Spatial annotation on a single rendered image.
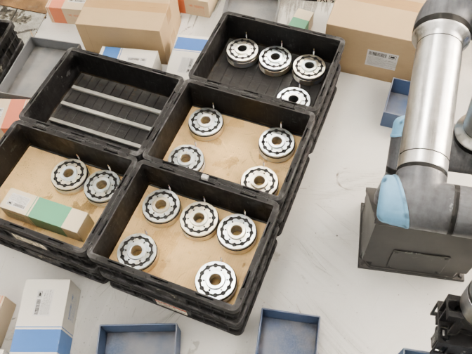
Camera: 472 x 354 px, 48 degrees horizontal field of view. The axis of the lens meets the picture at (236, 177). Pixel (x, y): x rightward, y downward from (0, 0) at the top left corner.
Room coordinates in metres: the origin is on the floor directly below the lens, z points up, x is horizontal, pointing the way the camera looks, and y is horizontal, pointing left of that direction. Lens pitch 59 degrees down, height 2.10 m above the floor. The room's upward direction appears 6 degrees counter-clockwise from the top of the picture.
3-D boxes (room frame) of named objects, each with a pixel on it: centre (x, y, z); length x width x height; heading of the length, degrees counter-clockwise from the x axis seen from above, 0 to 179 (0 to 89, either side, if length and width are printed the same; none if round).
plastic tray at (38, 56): (1.36, 0.65, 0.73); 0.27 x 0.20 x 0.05; 161
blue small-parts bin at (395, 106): (1.02, -0.60, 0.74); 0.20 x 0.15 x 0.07; 65
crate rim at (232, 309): (0.59, 0.14, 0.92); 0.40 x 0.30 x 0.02; 63
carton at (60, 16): (1.68, 0.55, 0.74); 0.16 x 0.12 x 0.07; 75
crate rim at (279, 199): (0.85, 0.00, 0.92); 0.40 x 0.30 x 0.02; 63
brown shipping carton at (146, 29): (1.50, 0.32, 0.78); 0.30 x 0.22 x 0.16; 75
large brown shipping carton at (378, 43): (1.32, -0.58, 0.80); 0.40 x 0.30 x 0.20; 65
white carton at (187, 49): (1.29, 0.12, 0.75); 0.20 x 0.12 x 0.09; 164
